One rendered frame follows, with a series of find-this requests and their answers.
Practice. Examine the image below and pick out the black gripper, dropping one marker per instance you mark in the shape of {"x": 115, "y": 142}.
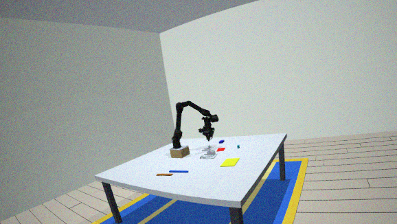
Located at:
{"x": 209, "y": 131}

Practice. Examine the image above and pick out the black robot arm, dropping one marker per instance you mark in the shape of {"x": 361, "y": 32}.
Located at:
{"x": 179, "y": 107}

